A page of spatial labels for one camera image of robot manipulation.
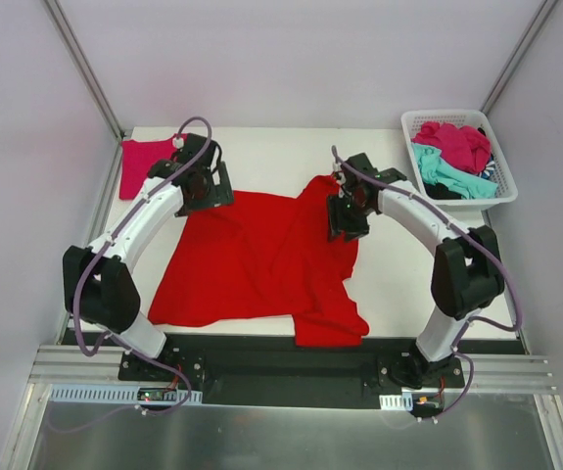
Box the left aluminium frame post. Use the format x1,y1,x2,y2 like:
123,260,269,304
41,0,125,141

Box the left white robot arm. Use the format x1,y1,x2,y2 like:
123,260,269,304
63,133,234,381

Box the left white cable duct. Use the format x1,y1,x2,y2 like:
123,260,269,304
50,384,203,406

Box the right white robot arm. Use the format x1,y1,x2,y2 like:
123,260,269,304
327,153,505,390

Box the striped garment in basket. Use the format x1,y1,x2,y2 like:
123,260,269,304
478,154,496,179

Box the teal t shirt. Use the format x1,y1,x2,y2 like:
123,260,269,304
412,143,497,200

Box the right white cable duct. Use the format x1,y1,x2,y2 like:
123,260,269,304
379,392,413,412

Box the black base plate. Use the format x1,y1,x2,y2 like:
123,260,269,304
63,328,466,410

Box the folded magenta t shirt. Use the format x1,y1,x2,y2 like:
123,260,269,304
118,138,175,201

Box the white cable duct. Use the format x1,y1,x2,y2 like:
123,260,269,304
379,392,413,412
50,384,203,406

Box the red t shirt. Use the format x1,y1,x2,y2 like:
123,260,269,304
149,175,369,348

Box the aluminium frame post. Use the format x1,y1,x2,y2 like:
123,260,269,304
41,0,125,141
480,0,562,121

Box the right aluminium frame post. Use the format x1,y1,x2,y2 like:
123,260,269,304
480,0,562,121

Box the aluminium rail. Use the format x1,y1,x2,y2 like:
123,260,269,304
28,345,123,384

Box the black garment in basket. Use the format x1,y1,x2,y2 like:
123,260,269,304
424,183,462,201

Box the crumpled magenta t shirt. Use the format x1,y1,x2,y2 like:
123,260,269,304
411,121,492,174

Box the white plastic basket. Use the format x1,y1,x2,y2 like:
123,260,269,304
400,109,518,212

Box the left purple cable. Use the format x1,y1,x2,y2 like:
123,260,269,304
45,116,213,435

